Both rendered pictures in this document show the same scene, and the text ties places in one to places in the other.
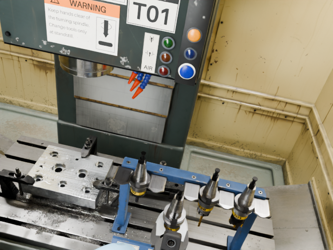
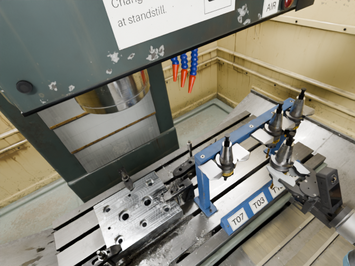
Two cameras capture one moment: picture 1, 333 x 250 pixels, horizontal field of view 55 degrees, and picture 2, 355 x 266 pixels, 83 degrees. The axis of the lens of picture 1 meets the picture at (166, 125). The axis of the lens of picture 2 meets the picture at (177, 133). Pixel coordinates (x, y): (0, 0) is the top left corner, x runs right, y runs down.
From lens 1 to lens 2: 0.61 m
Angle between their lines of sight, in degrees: 23
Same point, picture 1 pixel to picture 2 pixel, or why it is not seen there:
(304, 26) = not seen: outside the picture
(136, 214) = not seen: hidden behind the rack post
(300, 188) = (249, 97)
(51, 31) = (122, 22)
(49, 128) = (56, 196)
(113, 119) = (115, 145)
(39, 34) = (98, 46)
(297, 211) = (262, 109)
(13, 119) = (16, 216)
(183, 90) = (154, 84)
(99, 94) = (93, 135)
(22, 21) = (46, 31)
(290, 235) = not seen: hidden behind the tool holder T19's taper
